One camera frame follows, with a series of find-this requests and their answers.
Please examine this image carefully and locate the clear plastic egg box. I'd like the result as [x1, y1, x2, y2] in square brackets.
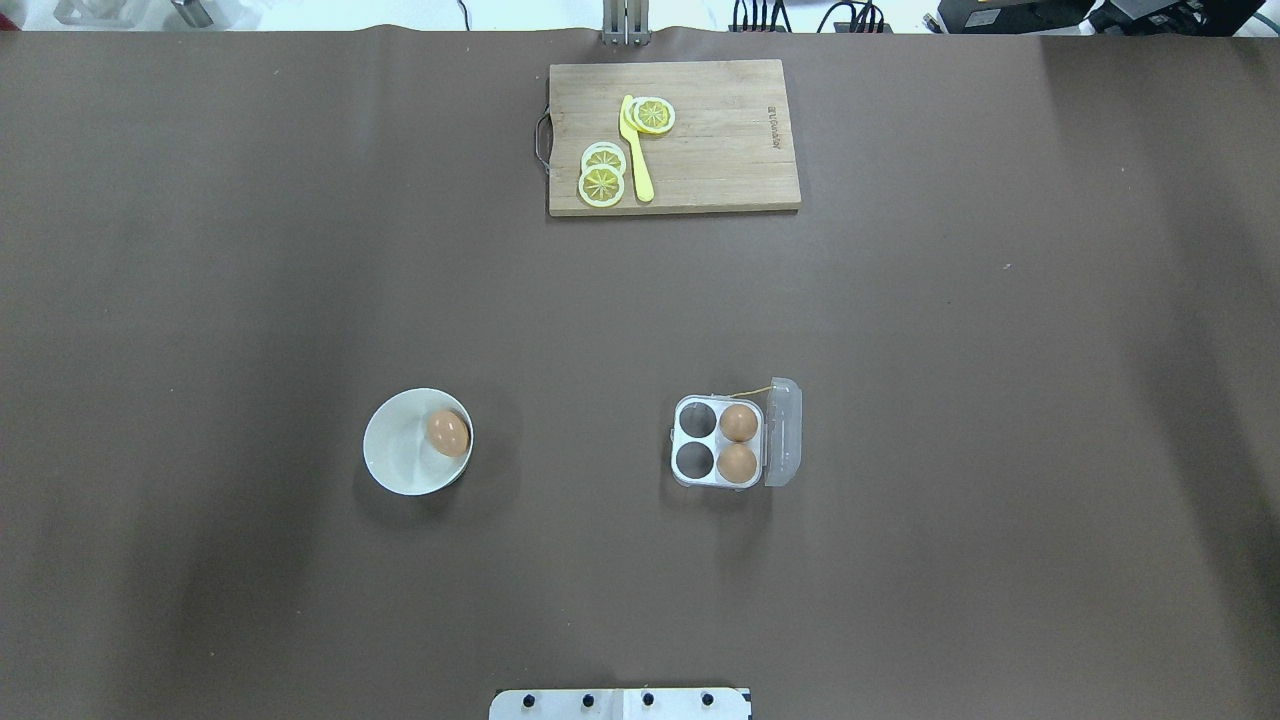
[669, 377, 804, 491]

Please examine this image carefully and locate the brown egg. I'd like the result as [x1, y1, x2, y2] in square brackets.
[719, 404, 760, 443]
[425, 407, 471, 457]
[716, 443, 758, 486]

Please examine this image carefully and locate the yellow plastic knife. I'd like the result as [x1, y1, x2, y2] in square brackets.
[618, 94, 655, 202]

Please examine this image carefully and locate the lower left lemon slice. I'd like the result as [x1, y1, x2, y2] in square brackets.
[577, 163, 626, 208]

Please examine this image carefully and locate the upper left lemon slice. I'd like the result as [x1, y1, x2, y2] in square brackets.
[580, 141, 627, 173]

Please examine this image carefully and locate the wooden cutting board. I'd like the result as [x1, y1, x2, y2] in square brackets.
[547, 59, 803, 217]

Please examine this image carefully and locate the lemon slice near knife tip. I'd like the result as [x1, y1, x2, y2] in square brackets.
[623, 96, 676, 135]

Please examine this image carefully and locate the white bowl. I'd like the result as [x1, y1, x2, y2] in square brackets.
[362, 388, 475, 497]

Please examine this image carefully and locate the aluminium frame post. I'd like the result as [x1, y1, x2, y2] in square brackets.
[600, 0, 652, 47]

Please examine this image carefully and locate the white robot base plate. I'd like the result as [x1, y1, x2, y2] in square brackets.
[488, 687, 754, 719]

